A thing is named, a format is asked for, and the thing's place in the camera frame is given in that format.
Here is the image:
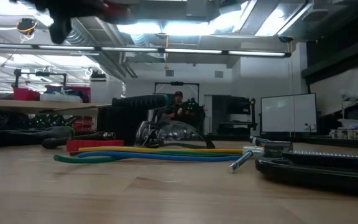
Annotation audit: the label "long light bar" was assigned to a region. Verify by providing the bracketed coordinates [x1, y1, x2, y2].
[0, 42, 293, 59]

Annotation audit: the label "blue black handled screwdriver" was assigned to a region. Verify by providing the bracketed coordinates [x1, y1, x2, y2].
[111, 93, 170, 111]

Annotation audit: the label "red bit holder block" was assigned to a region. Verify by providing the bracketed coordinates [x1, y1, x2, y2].
[65, 139, 125, 153]

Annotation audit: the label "black standing desk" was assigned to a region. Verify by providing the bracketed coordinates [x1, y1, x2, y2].
[303, 124, 358, 150]

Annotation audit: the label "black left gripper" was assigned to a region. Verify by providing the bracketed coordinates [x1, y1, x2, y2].
[32, 0, 136, 44]

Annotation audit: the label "clear safety glasses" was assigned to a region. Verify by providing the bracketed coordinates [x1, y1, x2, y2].
[134, 120, 216, 150]

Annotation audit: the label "white tray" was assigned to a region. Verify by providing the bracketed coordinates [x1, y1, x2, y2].
[39, 92, 84, 104]

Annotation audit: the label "black ratchet driver handle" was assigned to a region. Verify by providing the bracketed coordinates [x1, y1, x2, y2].
[40, 131, 117, 150]

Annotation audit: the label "yellow cord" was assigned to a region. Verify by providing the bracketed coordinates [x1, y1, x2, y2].
[78, 146, 245, 155]

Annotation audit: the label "black cabinet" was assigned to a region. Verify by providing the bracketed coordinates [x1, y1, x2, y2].
[211, 94, 258, 136]

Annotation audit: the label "green cord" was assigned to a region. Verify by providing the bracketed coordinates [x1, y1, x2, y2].
[53, 149, 244, 165]

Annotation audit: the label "whiteboard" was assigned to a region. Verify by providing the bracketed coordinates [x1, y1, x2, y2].
[260, 92, 318, 134]

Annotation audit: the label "person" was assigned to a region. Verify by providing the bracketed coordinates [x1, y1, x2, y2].
[162, 90, 196, 122]

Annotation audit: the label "blue cord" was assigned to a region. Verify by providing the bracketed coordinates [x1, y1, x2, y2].
[76, 151, 244, 163]

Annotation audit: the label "black work glove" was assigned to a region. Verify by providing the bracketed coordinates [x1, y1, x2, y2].
[0, 125, 76, 148]

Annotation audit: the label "ceiling cable reel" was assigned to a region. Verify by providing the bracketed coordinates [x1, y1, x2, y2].
[15, 17, 39, 42]

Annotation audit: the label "red storage bin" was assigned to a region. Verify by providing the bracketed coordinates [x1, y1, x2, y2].
[12, 87, 41, 101]

